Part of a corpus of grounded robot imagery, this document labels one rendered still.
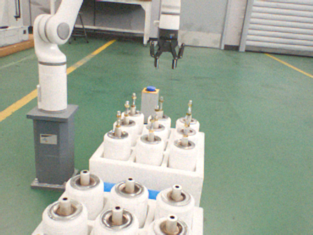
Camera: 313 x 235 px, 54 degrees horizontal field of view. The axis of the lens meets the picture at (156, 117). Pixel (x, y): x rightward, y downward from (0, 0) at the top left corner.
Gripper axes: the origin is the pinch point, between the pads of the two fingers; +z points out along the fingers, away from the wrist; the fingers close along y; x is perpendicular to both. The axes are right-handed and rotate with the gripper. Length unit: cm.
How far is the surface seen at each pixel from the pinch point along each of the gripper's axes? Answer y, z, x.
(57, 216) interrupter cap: -40, 22, -59
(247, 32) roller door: 279, 12, 401
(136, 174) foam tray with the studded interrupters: -15.2, 32.0, -27.5
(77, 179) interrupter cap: -35, 22, -45
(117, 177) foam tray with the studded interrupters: -21.4, 34.1, -24.8
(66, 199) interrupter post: -38, 19, -57
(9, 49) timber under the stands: -101, 42, 272
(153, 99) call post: 0.5, 18.7, 14.7
